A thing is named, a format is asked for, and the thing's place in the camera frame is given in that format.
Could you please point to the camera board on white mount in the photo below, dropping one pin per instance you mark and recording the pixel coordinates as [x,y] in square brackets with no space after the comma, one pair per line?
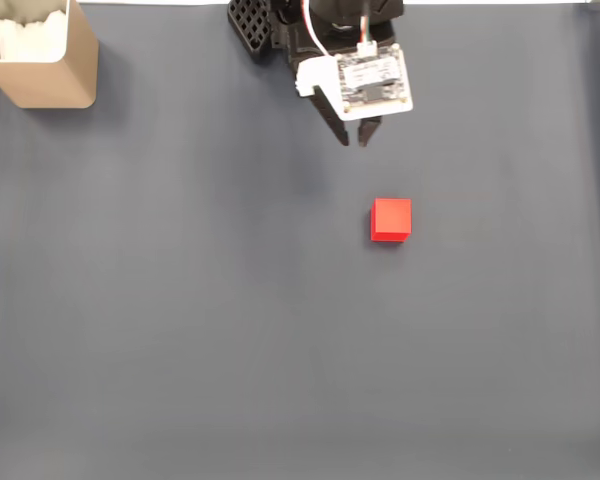
[375,82]

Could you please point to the red cube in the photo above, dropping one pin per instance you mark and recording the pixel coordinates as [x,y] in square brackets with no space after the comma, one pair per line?
[391,220]

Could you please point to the beige open box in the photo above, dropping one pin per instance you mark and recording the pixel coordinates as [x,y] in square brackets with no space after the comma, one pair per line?
[55,82]

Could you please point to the dark grey table mat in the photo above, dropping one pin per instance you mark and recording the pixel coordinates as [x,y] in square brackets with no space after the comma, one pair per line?
[230,300]

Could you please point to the white padding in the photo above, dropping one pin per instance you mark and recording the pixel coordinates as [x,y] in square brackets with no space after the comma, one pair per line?
[30,40]

